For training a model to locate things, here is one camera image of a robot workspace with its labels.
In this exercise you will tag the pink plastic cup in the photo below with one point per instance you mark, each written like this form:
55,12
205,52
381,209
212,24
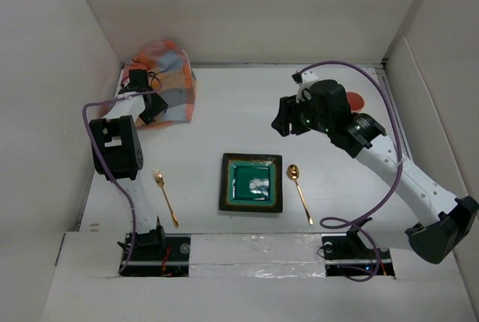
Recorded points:
356,101

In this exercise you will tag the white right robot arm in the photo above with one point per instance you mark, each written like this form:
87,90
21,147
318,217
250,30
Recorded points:
443,218

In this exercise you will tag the square green black plate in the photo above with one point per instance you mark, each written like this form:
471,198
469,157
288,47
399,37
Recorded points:
251,183

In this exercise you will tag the checkered orange blue cloth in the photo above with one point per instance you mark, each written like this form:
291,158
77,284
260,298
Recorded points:
170,74

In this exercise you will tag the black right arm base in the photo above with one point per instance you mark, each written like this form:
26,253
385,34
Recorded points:
349,257

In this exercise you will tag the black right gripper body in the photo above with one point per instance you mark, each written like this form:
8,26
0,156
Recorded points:
308,118

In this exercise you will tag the gold spoon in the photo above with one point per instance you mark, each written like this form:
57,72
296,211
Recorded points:
293,174

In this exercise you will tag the gold fork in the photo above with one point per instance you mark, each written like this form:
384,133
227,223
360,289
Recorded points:
161,184

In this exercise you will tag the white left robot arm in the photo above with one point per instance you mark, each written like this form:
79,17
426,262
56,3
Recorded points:
117,155

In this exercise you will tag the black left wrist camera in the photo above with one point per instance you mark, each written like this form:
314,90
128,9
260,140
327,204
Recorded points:
142,80

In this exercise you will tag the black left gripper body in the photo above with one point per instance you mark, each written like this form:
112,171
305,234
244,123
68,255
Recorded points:
153,109

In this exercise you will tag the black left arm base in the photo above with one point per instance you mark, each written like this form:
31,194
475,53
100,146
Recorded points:
169,261

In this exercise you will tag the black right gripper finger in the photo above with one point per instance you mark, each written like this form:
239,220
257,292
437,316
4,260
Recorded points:
281,124
287,108

